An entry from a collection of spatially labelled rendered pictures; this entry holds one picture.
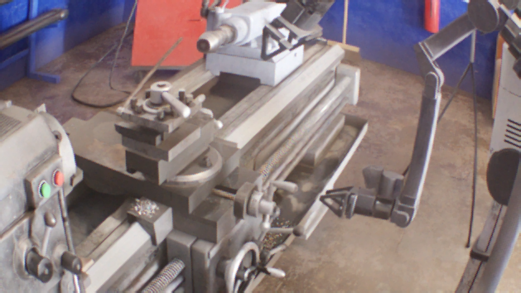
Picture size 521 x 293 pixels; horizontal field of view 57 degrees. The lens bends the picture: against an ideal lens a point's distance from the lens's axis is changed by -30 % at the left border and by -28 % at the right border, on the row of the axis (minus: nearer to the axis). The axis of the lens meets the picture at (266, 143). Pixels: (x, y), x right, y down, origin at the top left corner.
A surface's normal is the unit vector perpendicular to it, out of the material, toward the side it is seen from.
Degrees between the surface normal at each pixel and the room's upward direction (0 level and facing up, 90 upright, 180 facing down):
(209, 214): 0
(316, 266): 0
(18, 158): 45
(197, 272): 90
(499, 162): 90
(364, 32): 90
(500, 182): 90
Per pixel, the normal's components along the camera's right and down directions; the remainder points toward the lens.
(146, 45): -0.04, 0.44
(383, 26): -0.38, 0.39
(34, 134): 0.71, -0.47
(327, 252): 0.07, -0.89
